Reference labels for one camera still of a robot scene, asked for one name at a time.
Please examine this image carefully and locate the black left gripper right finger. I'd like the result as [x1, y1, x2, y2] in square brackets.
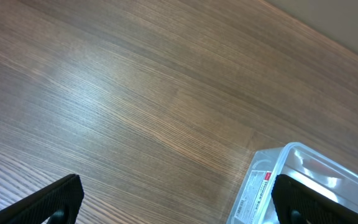
[271, 174, 358, 224]

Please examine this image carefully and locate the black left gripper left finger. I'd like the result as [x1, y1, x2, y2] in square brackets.
[0, 174, 84, 224]

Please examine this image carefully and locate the clear plastic container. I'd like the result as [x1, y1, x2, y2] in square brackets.
[226, 142, 358, 224]

